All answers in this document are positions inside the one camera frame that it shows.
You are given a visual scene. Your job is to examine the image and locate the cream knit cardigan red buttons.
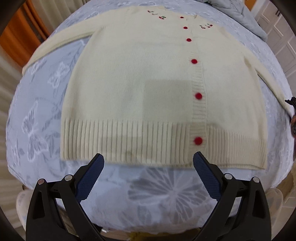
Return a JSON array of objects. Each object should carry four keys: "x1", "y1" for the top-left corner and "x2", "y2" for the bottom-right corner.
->
[{"x1": 29, "y1": 6, "x2": 292, "y2": 169}]

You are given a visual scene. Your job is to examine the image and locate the white panelled wardrobe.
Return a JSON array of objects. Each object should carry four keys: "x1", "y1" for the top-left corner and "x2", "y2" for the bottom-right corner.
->
[{"x1": 251, "y1": 1, "x2": 295, "y2": 95}]

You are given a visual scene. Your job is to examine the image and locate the grey quilted duvet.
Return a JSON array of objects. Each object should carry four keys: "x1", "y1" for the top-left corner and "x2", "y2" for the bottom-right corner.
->
[{"x1": 204, "y1": 0, "x2": 267, "y2": 42}]

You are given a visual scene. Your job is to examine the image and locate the orange curtain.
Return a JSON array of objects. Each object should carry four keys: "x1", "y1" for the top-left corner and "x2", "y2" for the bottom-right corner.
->
[{"x1": 1, "y1": 1, "x2": 50, "y2": 67}]

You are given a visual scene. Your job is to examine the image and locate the cream sheer curtain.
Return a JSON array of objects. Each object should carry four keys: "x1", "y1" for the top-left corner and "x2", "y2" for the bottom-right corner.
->
[{"x1": 32, "y1": 0, "x2": 88, "y2": 33}]

